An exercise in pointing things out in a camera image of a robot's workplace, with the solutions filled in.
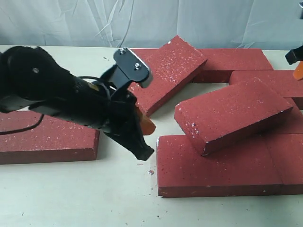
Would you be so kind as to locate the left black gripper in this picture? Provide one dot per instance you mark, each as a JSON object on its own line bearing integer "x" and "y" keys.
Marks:
{"x": 103, "y": 107}

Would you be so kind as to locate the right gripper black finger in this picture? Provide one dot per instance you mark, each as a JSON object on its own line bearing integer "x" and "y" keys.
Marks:
{"x": 294, "y": 55}

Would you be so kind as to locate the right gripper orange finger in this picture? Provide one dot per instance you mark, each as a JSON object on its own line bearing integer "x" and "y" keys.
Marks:
{"x": 298, "y": 72}

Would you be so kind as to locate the red brick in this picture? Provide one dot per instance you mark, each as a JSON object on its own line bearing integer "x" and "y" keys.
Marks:
{"x": 244, "y": 169}
{"x": 222, "y": 62}
{"x": 287, "y": 153}
{"x": 218, "y": 119}
{"x": 282, "y": 81}

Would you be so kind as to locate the red brick diagonal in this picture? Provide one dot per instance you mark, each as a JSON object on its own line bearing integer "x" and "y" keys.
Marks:
{"x": 173, "y": 66}

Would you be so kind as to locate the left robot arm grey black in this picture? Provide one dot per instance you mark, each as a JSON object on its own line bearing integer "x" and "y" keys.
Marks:
{"x": 30, "y": 77}

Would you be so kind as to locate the grey backdrop cloth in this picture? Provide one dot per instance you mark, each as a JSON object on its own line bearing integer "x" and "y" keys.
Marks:
{"x": 265, "y": 24}

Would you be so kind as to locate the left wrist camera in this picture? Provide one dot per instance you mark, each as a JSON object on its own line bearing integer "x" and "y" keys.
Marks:
{"x": 128, "y": 68}

